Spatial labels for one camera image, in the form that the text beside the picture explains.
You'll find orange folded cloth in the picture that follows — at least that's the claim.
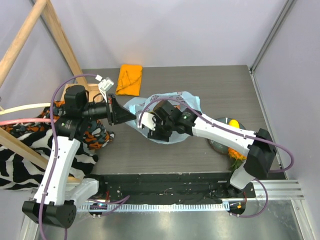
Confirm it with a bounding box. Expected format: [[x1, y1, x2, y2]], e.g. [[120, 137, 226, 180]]
[[115, 64, 143, 97]]

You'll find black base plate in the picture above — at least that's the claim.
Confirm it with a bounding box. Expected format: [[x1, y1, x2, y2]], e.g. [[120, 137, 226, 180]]
[[90, 172, 256, 205]]

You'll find orange patterned cloth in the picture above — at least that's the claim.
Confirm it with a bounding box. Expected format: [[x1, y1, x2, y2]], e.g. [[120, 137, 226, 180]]
[[0, 101, 115, 151]]

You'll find blue ceramic plate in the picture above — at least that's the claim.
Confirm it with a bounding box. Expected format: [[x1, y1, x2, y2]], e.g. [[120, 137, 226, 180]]
[[206, 117, 246, 155]]

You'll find wooden rack frame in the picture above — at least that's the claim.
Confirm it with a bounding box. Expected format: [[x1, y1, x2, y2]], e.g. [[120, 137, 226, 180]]
[[0, 0, 101, 183]]

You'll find fake yellow mango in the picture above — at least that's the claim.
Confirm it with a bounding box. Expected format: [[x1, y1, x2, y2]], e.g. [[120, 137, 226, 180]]
[[228, 119, 240, 129]]

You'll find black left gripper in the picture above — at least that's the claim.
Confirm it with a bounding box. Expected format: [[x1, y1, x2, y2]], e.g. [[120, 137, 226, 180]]
[[80, 93, 136, 126]]

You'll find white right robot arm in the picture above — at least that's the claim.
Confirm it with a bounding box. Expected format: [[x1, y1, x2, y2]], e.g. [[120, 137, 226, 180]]
[[138, 98, 277, 198]]

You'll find pink plastic hanger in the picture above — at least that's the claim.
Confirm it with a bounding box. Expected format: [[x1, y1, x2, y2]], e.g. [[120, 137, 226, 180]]
[[0, 118, 51, 126]]

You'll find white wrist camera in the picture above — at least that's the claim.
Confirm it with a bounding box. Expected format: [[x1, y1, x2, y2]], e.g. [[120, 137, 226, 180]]
[[95, 74, 114, 101], [137, 112, 156, 131]]

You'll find black white zebra blanket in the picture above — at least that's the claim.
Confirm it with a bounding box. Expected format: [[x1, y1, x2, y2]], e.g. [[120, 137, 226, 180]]
[[0, 129, 100, 191]]

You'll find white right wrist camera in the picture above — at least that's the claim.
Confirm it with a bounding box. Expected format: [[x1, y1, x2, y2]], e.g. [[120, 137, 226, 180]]
[[137, 112, 156, 131]]

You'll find fake pineapple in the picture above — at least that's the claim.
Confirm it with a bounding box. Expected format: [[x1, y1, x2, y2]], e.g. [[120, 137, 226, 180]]
[[228, 147, 247, 172]]

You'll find white slotted cable rail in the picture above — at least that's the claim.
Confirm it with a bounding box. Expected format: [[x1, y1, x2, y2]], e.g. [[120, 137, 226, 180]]
[[77, 201, 230, 213]]

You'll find light blue plastic bag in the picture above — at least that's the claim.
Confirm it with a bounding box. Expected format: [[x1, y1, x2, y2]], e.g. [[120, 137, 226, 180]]
[[124, 91, 201, 145]]

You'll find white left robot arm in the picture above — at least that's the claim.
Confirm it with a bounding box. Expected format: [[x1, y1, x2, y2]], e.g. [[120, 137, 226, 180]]
[[22, 85, 136, 229]]

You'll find cream plastic hanger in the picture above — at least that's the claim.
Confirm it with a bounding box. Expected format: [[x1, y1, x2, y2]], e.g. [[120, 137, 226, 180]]
[[0, 102, 51, 115]]

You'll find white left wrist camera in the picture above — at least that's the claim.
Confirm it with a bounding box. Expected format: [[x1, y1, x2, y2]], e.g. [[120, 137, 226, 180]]
[[95, 74, 114, 101]]

